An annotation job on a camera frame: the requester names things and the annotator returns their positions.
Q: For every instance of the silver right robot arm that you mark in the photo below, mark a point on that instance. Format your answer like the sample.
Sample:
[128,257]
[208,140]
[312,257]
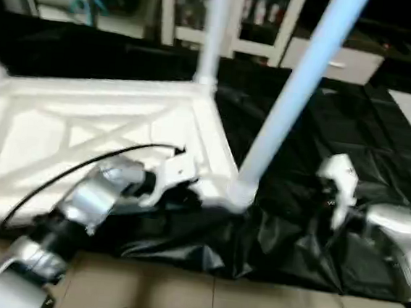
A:
[401,238]

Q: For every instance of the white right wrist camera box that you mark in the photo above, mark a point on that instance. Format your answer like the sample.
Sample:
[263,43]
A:
[341,182]

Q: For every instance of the white drawer unit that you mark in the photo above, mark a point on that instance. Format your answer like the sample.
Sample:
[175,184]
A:
[349,62]

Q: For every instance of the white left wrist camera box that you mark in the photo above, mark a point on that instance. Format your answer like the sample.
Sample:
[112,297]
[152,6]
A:
[176,173]

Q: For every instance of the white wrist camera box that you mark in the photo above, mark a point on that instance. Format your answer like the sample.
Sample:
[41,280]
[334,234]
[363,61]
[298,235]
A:
[341,182]
[176,173]

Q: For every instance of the white glass door cabinet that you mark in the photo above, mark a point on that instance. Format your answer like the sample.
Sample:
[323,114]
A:
[255,20]

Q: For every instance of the white plastic table top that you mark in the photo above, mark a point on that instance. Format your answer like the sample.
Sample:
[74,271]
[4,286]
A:
[54,132]

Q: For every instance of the black mat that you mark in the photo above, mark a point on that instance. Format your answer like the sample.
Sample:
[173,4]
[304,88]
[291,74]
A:
[338,138]

